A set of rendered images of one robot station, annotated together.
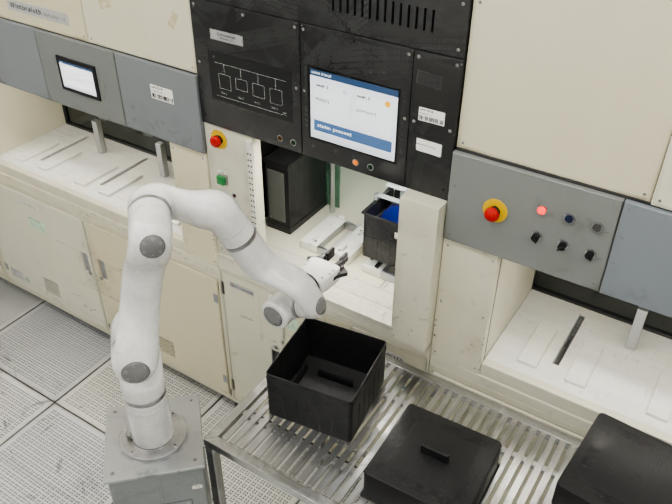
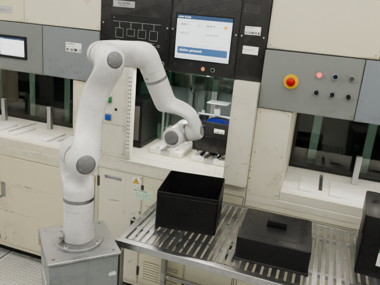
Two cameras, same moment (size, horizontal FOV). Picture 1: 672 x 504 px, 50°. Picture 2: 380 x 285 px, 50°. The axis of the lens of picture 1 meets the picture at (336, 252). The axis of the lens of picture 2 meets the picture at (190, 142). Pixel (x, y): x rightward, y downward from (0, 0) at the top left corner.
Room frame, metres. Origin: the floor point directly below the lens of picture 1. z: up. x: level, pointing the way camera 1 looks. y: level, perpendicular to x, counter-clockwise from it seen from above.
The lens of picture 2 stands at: (-0.12, 0.51, 1.66)
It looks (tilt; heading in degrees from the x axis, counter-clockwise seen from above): 17 degrees down; 345
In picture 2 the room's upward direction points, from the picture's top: 5 degrees clockwise
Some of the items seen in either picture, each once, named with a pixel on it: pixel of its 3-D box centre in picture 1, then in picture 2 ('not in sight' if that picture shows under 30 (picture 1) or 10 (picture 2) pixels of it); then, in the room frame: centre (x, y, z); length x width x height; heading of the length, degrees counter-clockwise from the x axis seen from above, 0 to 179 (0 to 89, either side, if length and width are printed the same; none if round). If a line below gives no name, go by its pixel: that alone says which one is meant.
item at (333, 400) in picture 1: (327, 377); (191, 201); (1.56, 0.02, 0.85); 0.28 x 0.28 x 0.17; 66
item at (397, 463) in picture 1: (433, 465); (275, 235); (1.26, -0.27, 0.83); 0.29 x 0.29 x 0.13; 60
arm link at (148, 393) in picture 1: (137, 352); (77, 167); (1.44, 0.54, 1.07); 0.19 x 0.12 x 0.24; 15
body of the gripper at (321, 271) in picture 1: (316, 275); not in sight; (1.63, 0.05, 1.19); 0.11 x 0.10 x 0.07; 148
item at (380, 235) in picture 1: (404, 223); (215, 128); (2.09, -0.24, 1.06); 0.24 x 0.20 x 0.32; 58
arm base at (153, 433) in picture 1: (149, 414); (78, 219); (1.40, 0.53, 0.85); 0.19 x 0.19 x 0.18
